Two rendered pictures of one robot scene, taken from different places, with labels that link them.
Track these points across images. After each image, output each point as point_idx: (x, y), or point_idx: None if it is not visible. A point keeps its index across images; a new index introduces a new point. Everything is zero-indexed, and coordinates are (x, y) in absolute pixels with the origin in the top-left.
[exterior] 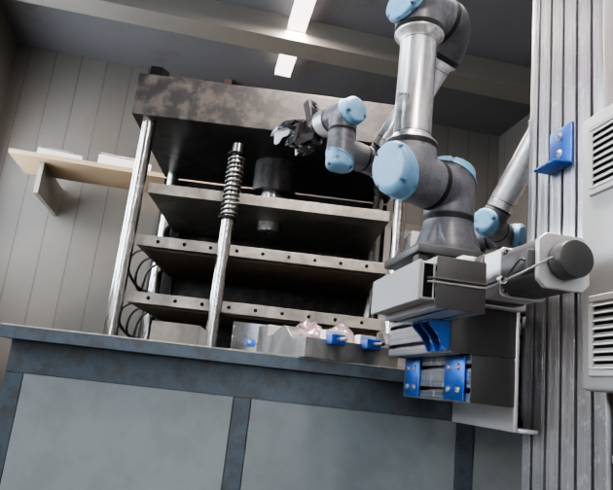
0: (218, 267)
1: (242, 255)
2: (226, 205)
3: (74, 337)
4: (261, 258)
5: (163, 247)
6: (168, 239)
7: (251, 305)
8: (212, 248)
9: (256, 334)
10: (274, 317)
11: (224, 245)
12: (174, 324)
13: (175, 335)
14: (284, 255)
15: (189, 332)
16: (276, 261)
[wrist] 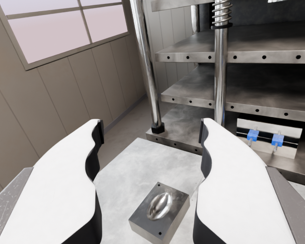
0: (217, 80)
1: (241, 60)
2: (216, 13)
3: None
4: (262, 61)
5: (173, 61)
6: (175, 54)
7: (253, 106)
8: (211, 57)
9: (258, 130)
10: (277, 116)
11: (220, 58)
12: (143, 229)
13: (146, 236)
14: (292, 55)
15: (155, 240)
16: (281, 63)
